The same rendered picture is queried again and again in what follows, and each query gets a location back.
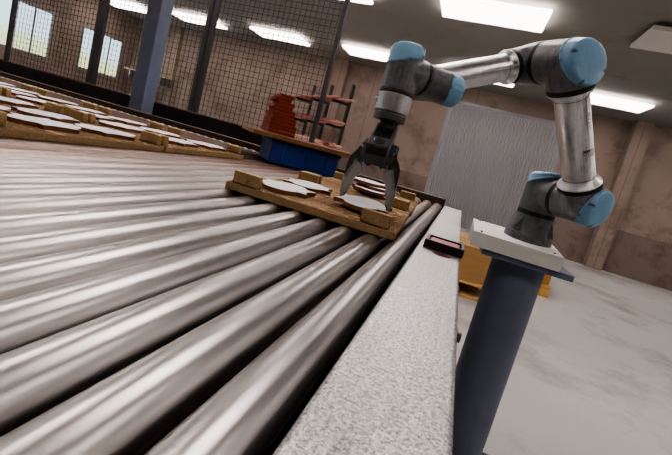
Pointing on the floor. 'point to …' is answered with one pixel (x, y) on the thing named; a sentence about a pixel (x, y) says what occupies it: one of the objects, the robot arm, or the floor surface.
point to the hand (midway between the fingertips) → (364, 202)
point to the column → (493, 346)
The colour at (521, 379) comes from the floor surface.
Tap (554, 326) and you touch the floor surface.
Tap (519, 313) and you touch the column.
